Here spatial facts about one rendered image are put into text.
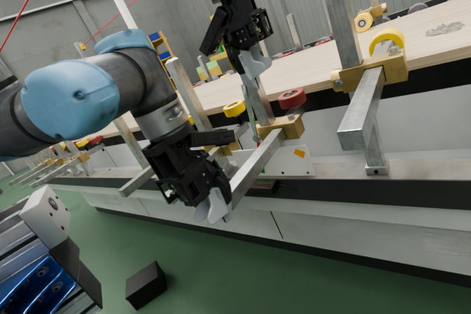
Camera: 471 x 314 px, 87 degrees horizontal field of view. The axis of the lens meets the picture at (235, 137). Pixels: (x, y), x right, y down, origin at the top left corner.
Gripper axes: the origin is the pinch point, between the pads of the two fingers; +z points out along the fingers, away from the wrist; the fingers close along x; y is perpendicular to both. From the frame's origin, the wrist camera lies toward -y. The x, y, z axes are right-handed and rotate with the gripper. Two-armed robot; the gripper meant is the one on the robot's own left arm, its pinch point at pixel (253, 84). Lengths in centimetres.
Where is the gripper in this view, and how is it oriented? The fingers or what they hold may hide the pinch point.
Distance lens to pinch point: 59.6
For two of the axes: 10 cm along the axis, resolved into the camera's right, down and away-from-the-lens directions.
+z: 3.9, 8.6, 3.4
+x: 5.1, -5.0, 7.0
